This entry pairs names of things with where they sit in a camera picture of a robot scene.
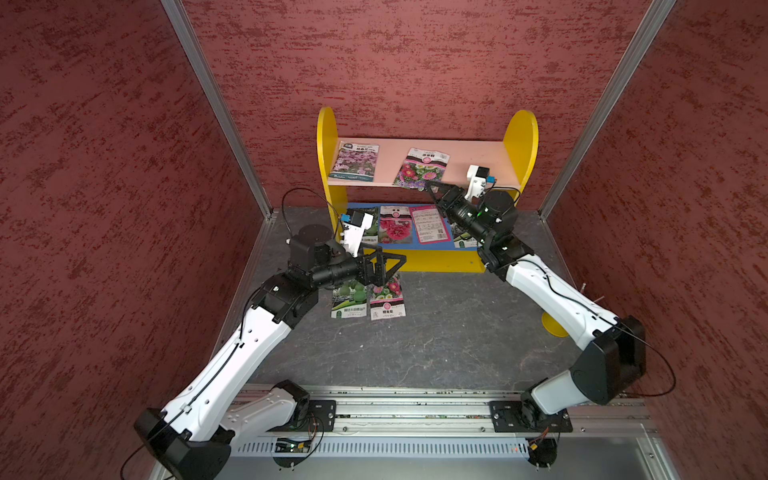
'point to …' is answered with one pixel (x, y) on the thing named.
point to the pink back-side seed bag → (429, 224)
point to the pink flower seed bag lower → (395, 225)
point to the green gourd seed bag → (349, 300)
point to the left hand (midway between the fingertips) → (389, 261)
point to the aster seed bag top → (387, 301)
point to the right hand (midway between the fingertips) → (422, 190)
